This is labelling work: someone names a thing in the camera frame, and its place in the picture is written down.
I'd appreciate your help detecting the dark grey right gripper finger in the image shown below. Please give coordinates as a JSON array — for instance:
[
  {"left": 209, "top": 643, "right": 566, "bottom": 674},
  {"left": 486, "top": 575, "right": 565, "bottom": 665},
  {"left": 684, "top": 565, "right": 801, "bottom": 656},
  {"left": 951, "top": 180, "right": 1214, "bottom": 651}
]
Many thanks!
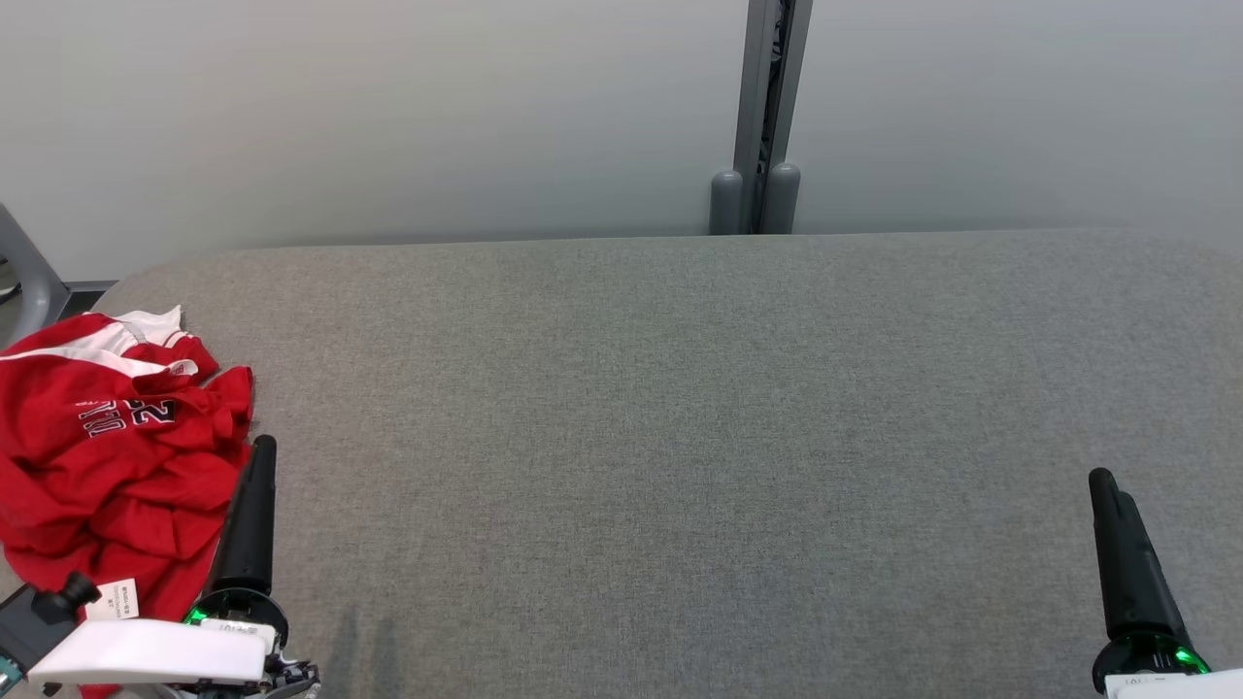
[
  {"left": 1117, "top": 491, "right": 1190, "bottom": 638},
  {"left": 1089, "top": 468, "right": 1153, "bottom": 640}
]

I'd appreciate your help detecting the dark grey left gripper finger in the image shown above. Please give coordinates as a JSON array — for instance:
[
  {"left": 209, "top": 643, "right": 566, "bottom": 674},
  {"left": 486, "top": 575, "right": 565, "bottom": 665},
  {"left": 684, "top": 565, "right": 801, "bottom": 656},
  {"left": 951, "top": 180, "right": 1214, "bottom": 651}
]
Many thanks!
[{"left": 209, "top": 434, "right": 278, "bottom": 596}]

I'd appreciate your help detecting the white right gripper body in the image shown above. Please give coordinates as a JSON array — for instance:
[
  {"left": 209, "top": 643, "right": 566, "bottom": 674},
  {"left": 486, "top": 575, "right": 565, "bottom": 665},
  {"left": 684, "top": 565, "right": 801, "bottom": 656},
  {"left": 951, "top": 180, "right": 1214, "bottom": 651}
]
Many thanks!
[{"left": 1092, "top": 633, "right": 1243, "bottom": 699}]

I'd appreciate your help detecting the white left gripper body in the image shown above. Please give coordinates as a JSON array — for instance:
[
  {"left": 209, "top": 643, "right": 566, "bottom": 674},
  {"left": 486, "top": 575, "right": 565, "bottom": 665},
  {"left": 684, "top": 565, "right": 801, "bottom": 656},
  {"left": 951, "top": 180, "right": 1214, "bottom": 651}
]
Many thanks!
[{"left": 27, "top": 585, "right": 321, "bottom": 699}]

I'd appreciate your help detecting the red white sports shirt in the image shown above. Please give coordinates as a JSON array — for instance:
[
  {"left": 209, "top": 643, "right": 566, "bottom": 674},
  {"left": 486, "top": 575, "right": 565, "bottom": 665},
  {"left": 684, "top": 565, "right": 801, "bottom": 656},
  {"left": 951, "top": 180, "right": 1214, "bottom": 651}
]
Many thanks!
[
  {"left": 0, "top": 437, "right": 249, "bottom": 699},
  {"left": 0, "top": 306, "right": 256, "bottom": 486}
]

